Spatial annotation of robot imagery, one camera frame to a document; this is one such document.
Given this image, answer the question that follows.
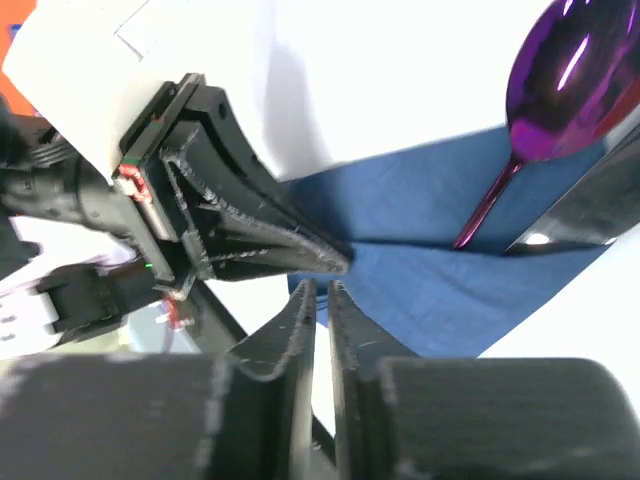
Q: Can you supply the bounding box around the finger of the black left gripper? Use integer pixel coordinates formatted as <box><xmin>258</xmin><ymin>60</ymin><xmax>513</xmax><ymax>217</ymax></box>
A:
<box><xmin>199</xmin><ymin>85</ymin><xmax>352</xmax><ymax>260</ymax></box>
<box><xmin>197</xmin><ymin>199</ymin><xmax>350</xmax><ymax>280</ymax></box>

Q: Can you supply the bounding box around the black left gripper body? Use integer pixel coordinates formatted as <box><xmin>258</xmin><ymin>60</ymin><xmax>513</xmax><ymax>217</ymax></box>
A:
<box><xmin>112</xmin><ymin>73</ymin><xmax>225</xmax><ymax>300</ymax></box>

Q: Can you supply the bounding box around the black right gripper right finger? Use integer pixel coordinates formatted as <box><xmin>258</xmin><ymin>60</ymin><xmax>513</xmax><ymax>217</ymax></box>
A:
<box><xmin>328</xmin><ymin>281</ymin><xmax>416</xmax><ymax>479</ymax></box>

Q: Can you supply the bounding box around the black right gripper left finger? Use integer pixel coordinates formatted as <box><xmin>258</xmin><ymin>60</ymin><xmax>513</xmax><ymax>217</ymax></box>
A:
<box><xmin>227</xmin><ymin>280</ymin><xmax>316</xmax><ymax>479</ymax></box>

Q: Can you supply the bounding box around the dark blue paper napkin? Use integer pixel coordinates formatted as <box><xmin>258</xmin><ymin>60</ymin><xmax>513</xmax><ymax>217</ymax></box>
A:
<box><xmin>288</xmin><ymin>127</ymin><xmax>604</xmax><ymax>357</ymax></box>

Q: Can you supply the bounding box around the silver table knife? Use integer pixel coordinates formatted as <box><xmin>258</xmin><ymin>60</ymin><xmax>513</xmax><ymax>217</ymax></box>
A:
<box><xmin>505</xmin><ymin>114</ymin><xmax>639</xmax><ymax>255</ymax></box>

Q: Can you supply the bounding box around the purple metal spoon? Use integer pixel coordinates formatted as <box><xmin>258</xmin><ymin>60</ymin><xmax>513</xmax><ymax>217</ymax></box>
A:
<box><xmin>453</xmin><ymin>0</ymin><xmax>639</xmax><ymax>249</ymax></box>

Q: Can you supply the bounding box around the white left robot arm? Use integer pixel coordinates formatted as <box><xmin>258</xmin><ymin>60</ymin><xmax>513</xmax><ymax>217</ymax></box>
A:
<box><xmin>1</xmin><ymin>74</ymin><xmax>351</xmax><ymax>357</ymax></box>

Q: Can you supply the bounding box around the orange plastic basket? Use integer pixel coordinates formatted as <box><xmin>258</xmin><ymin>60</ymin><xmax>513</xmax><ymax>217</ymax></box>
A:
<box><xmin>1</xmin><ymin>0</ymin><xmax>37</xmax><ymax>116</ymax></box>

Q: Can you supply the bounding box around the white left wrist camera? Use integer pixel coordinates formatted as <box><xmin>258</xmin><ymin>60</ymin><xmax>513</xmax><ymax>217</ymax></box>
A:
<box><xmin>12</xmin><ymin>1</ymin><xmax>197</xmax><ymax>179</ymax></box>

